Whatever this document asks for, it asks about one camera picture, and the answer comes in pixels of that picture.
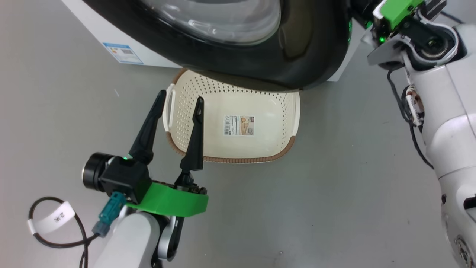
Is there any cream perforated laundry basket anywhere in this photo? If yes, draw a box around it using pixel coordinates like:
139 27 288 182
163 69 301 164

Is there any paper label sticker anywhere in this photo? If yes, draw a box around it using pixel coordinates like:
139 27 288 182
223 115 255 136

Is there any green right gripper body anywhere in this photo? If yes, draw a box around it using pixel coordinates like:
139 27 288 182
372 0 447 46

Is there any blue energy label sticker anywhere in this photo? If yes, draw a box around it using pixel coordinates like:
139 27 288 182
103 42 144 65

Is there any teal cable connector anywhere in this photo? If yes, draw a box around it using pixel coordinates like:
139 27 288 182
92 192 127 237

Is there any white cable tag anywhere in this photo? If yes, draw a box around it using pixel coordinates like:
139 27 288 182
27 201 76 235

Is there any white washing machine body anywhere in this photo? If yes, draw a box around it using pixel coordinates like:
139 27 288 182
61 0 367 82

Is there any thin black cable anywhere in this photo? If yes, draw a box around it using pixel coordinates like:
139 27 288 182
28 197 101 268
387 69 435 170

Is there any black washing machine door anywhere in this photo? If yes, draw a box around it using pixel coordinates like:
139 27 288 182
82 0 353 92

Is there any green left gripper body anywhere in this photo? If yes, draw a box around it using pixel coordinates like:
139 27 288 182
126 172 209 218

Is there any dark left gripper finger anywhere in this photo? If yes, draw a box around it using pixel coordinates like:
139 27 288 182
174 96 205 186
128 90 167 165

